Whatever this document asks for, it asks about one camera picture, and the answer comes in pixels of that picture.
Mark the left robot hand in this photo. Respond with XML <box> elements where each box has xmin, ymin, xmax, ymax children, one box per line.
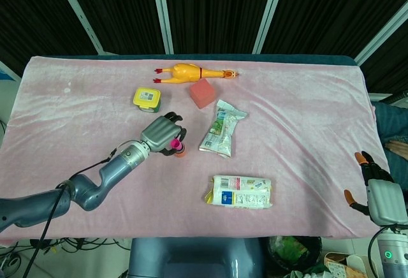
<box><xmin>140</xmin><ymin>111</ymin><xmax>187</xmax><ymax>157</ymax></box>

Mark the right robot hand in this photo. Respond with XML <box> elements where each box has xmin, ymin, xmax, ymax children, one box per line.
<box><xmin>343</xmin><ymin>150</ymin><xmax>408</xmax><ymax>226</ymax></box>

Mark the person's hand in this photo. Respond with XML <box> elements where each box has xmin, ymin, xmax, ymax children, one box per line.
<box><xmin>384</xmin><ymin>139</ymin><xmax>408</xmax><ymax>159</ymax></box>

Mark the green container with yellow lid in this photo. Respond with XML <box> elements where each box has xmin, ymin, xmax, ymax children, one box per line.
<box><xmin>133</xmin><ymin>87</ymin><xmax>162</xmax><ymax>113</ymax></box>

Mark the red foam cube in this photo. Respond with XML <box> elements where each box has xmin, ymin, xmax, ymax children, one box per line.
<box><xmin>189</xmin><ymin>78</ymin><xmax>217</xmax><ymax>110</ymax></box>

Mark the green and white snack bag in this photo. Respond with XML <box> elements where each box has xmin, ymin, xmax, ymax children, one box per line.
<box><xmin>198</xmin><ymin>99</ymin><xmax>249</xmax><ymax>159</ymax></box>

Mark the yellow rubber chicken toy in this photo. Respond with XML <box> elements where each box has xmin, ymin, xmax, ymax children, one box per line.
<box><xmin>153</xmin><ymin>62</ymin><xmax>240</xmax><ymax>85</ymax></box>

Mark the cardboard box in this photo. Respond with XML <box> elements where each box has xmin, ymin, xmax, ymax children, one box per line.
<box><xmin>324</xmin><ymin>252</ymin><xmax>379</xmax><ymax>278</ymax></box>

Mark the person's leg in jeans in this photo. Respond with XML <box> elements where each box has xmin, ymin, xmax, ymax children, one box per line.
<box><xmin>369</xmin><ymin>95</ymin><xmax>408</xmax><ymax>193</ymax></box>

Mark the white plastic-wrapped tissue pack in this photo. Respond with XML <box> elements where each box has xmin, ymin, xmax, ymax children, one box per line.
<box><xmin>203</xmin><ymin>175</ymin><xmax>274</xmax><ymax>209</ymax></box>

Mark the black trash bin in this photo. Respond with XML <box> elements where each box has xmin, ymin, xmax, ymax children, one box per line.
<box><xmin>267</xmin><ymin>235</ymin><xmax>323</xmax><ymax>278</ymax></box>

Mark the pink velvet tablecloth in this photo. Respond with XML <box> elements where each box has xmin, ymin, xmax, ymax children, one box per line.
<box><xmin>0</xmin><ymin>55</ymin><xmax>390</xmax><ymax>247</ymax></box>

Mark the blue-grey robot torso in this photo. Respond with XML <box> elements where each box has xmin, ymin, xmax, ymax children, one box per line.
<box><xmin>127</xmin><ymin>237</ymin><xmax>264</xmax><ymax>278</ymax></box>

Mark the white frame post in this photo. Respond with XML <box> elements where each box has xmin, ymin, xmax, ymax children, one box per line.
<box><xmin>149</xmin><ymin>0</ymin><xmax>175</xmax><ymax>55</ymax></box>
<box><xmin>52</xmin><ymin>0</ymin><xmax>105</xmax><ymax>54</ymax></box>
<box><xmin>252</xmin><ymin>0</ymin><xmax>284</xmax><ymax>55</ymax></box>
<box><xmin>354</xmin><ymin>2</ymin><xmax>408</xmax><ymax>65</ymax></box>

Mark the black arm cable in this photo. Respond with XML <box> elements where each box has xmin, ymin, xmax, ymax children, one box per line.
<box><xmin>24</xmin><ymin>145</ymin><xmax>128</xmax><ymax>278</ymax></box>

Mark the floor cable bundle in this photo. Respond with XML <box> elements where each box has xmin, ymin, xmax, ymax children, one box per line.
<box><xmin>0</xmin><ymin>236</ymin><xmax>131</xmax><ymax>278</ymax></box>

